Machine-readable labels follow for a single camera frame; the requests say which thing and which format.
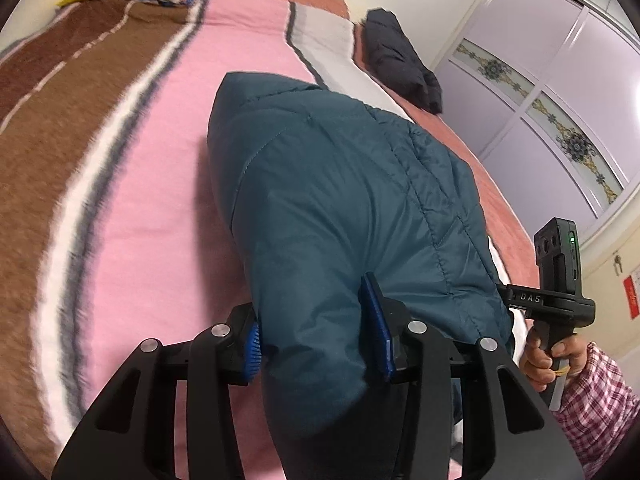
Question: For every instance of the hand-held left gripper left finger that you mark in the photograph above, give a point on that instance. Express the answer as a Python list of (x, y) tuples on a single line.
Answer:
[(251, 355)]

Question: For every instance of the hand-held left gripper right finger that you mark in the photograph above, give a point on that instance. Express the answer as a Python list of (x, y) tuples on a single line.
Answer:
[(379, 330)]

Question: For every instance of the teal puffer jacket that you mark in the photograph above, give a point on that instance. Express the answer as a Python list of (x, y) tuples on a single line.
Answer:
[(340, 210)]

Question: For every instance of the person's right forearm plaid sleeve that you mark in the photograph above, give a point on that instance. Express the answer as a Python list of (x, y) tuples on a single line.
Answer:
[(600, 405)]

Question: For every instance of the person's right hand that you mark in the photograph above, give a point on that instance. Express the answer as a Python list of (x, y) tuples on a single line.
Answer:
[(540, 367)]

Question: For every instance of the wardrobe door key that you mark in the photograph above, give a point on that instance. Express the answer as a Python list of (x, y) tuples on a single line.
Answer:
[(617, 264)]

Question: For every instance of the red door sticker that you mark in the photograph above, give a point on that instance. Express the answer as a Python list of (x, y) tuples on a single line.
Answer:
[(632, 295)]

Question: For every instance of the striped brown pink blanket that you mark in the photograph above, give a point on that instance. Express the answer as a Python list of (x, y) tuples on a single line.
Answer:
[(150, 185)]

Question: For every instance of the lilac wardrobe with floral trim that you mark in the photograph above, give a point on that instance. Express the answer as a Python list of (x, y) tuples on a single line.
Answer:
[(550, 85)]

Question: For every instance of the black folded garment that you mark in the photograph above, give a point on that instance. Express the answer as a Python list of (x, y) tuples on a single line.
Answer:
[(400, 55)]

